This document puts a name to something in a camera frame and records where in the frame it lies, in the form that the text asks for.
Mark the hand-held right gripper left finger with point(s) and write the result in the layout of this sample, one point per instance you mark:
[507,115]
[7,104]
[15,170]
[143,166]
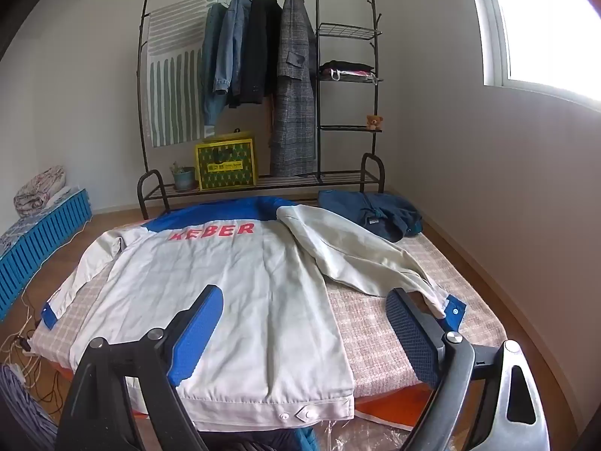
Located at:
[202,333]

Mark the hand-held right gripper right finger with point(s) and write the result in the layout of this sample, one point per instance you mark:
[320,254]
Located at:
[413,338]

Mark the white and blue jacket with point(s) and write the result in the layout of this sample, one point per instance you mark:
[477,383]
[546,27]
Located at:
[234,291]

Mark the black metal clothes rack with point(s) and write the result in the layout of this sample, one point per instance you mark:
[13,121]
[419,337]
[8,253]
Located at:
[281,182]

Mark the folded dark clothes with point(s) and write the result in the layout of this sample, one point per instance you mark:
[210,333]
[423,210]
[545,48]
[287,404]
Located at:
[347,68]

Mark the pink plaid blanket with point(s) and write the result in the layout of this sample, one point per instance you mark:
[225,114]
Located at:
[375,319]

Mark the orange mattress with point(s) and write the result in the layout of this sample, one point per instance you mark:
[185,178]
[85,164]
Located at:
[394,404]

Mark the clear plastic sheet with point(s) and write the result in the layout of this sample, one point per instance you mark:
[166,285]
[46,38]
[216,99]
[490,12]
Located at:
[357,439]

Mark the dark blue folded garment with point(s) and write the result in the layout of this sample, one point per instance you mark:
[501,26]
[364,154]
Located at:
[357,211]

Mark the small potted plant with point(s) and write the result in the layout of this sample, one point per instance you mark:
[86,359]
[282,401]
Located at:
[183,178]

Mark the yellow green patterned box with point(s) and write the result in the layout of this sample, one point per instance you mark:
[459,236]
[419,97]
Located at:
[225,164]

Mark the striped grey trousers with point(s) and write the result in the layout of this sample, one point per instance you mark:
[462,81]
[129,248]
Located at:
[23,413]

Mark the floral bundled bedding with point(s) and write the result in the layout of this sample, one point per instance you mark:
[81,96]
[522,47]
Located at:
[37,192]

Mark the brown teddy bear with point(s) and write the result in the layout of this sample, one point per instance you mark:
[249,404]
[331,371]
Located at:
[374,122]

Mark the grey plaid coat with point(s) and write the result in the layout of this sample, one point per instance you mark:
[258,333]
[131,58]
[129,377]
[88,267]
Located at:
[293,117]

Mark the green striped white cloth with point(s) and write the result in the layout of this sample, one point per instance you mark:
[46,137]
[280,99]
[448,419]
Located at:
[173,80]

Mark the black coat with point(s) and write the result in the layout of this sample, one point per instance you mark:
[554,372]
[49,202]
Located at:
[258,47]

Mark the window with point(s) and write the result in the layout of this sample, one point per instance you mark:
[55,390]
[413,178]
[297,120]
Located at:
[540,33]

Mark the blue slatted plastic frame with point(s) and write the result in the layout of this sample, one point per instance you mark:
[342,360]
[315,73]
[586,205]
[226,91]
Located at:
[37,244]

